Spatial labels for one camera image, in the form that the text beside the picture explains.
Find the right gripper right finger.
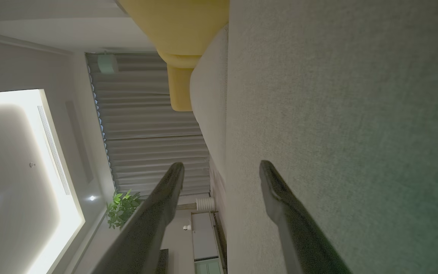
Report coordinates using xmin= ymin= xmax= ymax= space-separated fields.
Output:
xmin=259 ymin=160 xmax=352 ymax=274

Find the grey pleated curtain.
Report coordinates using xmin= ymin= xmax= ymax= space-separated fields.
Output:
xmin=86 ymin=53 xmax=211 ymax=197

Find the grey fabric sofa seat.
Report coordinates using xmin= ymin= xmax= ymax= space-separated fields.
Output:
xmin=225 ymin=0 xmax=438 ymax=274

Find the white round wall device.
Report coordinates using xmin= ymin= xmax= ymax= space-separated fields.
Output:
xmin=97 ymin=53 xmax=119 ymax=75

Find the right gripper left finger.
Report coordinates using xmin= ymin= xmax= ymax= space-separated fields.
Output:
xmin=90 ymin=162 xmax=185 ymax=274

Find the white cabinet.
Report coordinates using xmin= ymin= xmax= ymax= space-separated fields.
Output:
xmin=191 ymin=212 xmax=220 ymax=261

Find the yellow fabric sofa cushion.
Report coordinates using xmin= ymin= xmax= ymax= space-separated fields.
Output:
xmin=118 ymin=0 xmax=230 ymax=69

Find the green leafy houseplant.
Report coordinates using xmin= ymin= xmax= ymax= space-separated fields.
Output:
xmin=106 ymin=189 xmax=142 ymax=229

